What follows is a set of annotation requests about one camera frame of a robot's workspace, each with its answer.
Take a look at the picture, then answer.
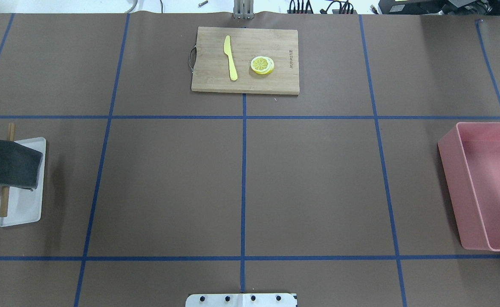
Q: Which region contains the yellow lemon slice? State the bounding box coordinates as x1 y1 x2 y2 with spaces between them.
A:
250 56 275 75

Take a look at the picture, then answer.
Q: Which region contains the pink plastic bin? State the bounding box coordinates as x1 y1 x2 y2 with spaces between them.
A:
438 122 500 252

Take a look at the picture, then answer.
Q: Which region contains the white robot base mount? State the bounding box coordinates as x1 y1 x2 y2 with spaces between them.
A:
185 293 298 307

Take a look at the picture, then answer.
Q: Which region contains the yellow plastic knife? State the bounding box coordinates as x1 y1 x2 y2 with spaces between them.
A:
223 35 238 81

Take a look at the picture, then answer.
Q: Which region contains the wooden rack rod near tray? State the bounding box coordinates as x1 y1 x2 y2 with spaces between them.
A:
0 123 16 218

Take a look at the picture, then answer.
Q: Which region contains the grey cloth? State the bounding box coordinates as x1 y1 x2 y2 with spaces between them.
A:
0 140 43 190

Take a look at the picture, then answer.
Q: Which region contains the bamboo cutting board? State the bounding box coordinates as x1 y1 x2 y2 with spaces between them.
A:
191 26 300 95

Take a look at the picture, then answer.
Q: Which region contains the metal camera post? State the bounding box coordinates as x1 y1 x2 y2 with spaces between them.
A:
234 0 254 20

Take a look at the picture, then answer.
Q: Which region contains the white rectangular tray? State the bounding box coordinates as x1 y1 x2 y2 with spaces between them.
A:
0 137 47 227

